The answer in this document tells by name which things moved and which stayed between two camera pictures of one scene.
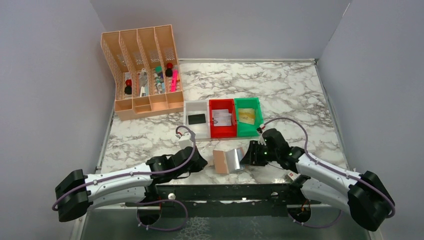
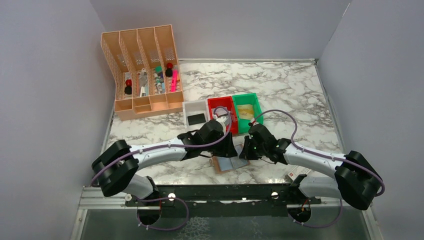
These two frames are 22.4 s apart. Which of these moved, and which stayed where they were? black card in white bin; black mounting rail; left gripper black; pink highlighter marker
Moved: left gripper black
Stayed: black mounting rail; black card in white bin; pink highlighter marker
